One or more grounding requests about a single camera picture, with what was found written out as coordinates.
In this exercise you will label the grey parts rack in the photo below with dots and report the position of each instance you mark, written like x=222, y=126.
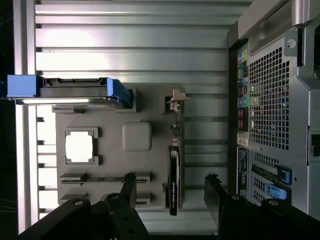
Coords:
x=112, y=160

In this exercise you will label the silver CPU chip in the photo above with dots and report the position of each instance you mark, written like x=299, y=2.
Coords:
x=80, y=146

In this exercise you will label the light blue card latch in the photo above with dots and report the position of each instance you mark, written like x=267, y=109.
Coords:
x=276, y=191

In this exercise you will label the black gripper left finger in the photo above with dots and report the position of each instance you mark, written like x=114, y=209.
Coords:
x=125, y=200

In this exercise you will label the RAM stick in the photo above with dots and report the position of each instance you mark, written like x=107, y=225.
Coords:
x=105, y=179

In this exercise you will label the black graphics card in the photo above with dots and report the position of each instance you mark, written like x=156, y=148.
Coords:
x=174, y=175

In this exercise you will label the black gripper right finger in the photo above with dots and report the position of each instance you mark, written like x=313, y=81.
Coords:
x=215, y=197

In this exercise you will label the hard disk in blue caddy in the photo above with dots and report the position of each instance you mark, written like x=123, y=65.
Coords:
x=75, y=91

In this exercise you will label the grey square socket cover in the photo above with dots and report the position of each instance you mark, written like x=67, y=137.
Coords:
x=137, y=136

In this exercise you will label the blue square case latch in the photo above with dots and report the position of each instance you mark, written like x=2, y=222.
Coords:
x=284, y=174

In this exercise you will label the grey PC case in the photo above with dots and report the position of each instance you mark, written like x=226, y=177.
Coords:
x=275, y=100

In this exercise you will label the white label sticker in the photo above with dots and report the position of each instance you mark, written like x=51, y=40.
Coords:
x=242, y=139

